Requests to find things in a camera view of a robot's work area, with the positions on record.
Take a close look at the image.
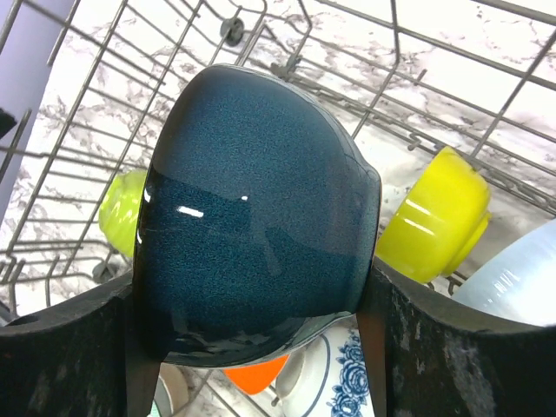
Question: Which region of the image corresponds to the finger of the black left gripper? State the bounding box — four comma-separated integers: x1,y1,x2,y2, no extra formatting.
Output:
0,108,17,139

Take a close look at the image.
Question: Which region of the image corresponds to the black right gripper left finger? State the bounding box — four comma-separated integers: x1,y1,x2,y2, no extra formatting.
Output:
1,273,160,416

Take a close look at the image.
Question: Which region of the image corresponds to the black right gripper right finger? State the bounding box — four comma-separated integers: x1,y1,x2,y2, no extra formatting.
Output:
356,262,555,416

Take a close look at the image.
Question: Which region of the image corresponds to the white blue floral bowl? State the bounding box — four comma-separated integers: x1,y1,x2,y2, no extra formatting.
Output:
275,326,374,417

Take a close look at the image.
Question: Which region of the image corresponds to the lime green square bowl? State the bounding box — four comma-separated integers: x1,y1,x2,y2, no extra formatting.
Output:
98,169,147,257

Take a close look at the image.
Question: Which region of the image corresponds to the orange bowl white inside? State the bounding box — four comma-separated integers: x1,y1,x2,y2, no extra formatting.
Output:
223,354,289,395

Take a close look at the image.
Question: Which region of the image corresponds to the dark blue glazed bowl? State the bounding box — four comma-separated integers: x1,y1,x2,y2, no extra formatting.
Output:
133,64,381,368

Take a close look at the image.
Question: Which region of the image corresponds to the grey wire dish rack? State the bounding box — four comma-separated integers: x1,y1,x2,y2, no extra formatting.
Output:
0,0,556,417

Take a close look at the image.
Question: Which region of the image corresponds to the mint green ceramic bowl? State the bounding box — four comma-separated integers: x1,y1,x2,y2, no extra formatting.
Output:
149,375,189,417

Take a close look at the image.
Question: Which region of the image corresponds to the pale blue white bowl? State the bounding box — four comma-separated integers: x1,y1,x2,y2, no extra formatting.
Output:
452,220,555,327

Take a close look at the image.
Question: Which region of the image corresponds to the yellow green round bowl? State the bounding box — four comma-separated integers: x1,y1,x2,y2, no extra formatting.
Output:
375,147,491,284

